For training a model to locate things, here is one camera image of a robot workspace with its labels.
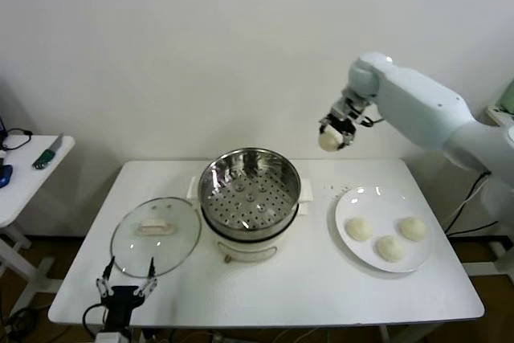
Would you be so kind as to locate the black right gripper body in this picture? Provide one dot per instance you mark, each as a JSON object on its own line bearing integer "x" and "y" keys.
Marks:
{"x": 347, "y": 120}

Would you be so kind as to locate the white steamed baozi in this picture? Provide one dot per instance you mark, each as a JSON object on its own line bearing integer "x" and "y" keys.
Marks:
{"x": 390, "y": 248}
{"x": 412, "y": 227}
{"x": 331, "y": 141}
{"x": 360, "y": 229}

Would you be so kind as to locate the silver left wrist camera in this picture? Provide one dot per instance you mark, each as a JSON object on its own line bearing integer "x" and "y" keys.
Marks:
{"x": 110, "y": 337}

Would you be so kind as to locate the round glass pot lid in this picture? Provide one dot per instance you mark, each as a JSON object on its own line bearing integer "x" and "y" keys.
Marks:
{"x": 176, "y": 238}

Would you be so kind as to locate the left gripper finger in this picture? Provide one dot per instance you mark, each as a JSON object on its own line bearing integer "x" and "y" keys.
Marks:
{"x": 148, "y": 284}
{"x": 104, "y": 286}

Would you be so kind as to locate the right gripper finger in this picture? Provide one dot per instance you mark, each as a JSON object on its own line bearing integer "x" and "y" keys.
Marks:
{"x": 348, "y": 139}
{"x": 324, "y": 123}

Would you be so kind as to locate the blue small device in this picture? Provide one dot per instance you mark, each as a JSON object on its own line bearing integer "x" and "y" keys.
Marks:
{"x": 5, "y": 176}

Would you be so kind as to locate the pale green appliance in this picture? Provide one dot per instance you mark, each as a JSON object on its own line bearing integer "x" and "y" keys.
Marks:
{"x": 509, "y": 98}

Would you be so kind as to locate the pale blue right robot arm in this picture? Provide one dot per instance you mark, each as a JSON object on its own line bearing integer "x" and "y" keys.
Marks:
{"x": 421, "y": 106}

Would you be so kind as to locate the white round plate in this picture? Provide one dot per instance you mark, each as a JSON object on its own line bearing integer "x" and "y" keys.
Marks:
{"x": 373, "y": 202}

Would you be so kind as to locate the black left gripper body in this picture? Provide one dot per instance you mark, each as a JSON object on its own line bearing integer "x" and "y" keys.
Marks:
{"x": 120, "y": 299}

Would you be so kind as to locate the white shelf board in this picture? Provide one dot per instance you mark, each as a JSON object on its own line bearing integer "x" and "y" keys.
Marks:
{"x": 496, "y": 114}

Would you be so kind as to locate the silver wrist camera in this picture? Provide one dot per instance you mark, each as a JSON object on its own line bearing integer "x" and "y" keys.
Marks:
{"x": 363, "y": 116}
{"x": 110, "y": 337}

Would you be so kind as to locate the white side table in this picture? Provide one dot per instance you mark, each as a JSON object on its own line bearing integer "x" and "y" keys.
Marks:
{"x": 24, "y": 190}

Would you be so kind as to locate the stainless steel steamer basket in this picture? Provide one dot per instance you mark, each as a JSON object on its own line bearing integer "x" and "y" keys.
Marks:
{"x": 249, "y": 198}

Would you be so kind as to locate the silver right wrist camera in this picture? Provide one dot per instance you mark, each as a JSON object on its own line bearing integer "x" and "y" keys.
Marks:
{"x": 363, "y": 116}

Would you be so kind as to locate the white metal floor frame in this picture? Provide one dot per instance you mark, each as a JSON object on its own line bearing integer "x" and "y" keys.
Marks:
{"x": 498, "y": 256}

